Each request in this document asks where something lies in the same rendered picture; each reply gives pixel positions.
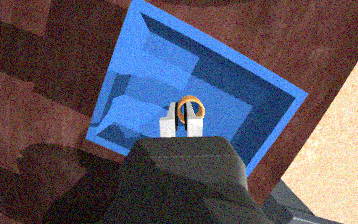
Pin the blue open tray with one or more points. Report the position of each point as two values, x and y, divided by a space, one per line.
159 59

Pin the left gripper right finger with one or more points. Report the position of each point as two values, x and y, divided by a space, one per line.
193 124

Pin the bronze bushing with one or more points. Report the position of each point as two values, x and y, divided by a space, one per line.
186 99

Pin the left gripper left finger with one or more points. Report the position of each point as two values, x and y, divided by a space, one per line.
169 124

